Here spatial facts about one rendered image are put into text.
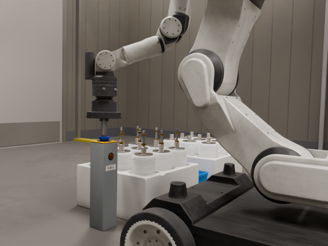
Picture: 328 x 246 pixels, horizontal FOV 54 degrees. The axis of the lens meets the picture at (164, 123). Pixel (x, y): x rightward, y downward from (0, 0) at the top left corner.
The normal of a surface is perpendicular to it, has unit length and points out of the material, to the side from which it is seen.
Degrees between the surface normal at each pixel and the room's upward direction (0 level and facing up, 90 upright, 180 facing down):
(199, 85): 90
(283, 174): 90
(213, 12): 114
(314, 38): 90
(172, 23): 81
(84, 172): 90
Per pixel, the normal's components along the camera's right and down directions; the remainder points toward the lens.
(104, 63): 0.22, 0.06
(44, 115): 0.83, 0.05
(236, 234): 0.02, -1.00
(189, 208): 0.61, -0.66
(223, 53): -0.56, 0.04
